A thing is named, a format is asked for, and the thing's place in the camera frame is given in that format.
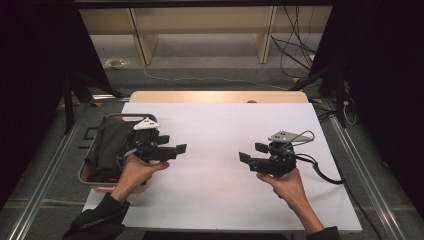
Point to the dark pleated skirt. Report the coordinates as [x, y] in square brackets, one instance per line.
[106, 150]

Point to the beige wooden shelf unit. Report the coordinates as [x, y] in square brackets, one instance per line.
[146, 43]

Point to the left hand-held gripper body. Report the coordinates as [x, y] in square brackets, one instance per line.
[150, 153]

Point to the black tripod stand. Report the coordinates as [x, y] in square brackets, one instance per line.
[340, 100]
[68, 106]

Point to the aluminium floor rail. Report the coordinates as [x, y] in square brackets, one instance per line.
[372, 190]
[39, 193]

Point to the black curtain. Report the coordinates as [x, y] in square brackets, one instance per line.
[390, 83]
[33, 83]

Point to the orange basket with grey rim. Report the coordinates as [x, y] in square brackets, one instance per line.
[100, 188]

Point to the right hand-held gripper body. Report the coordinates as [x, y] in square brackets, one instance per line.
[276, 163]

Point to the person's left hand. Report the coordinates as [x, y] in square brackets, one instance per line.
[135, 178]

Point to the person's right hand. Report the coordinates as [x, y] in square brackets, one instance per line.
[288, 190]

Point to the crumpled clear plastic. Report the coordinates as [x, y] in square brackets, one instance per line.
[116, 63]

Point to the short aluminium bar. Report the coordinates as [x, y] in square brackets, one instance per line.
[106, 97]

